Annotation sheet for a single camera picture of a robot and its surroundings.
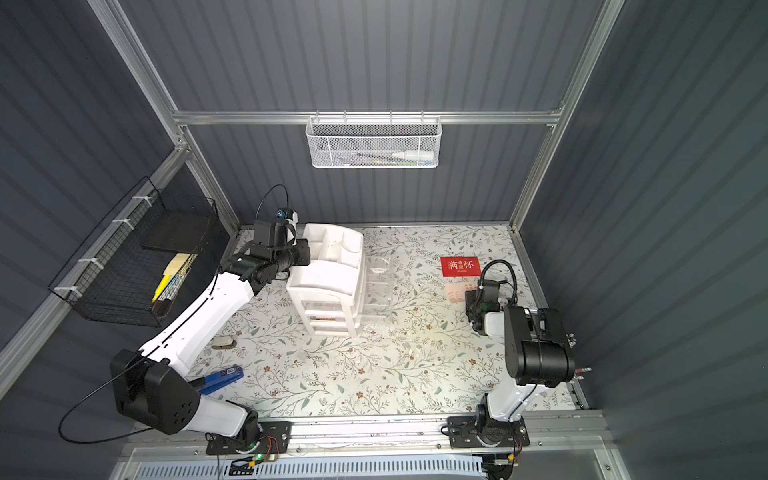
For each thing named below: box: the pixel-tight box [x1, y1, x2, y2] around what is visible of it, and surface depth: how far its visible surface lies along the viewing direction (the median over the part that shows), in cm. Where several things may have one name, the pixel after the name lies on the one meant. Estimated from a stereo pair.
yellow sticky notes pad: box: [159, 252, 191, 285], surface depth 76 cm
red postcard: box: [440, 256, 481, 277], surface depth 110 cm
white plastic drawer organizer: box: [286, 223, 365, 338], surface depth 82 cm
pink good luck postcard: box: [445, 277, 478, 304], surface depth 104 cm
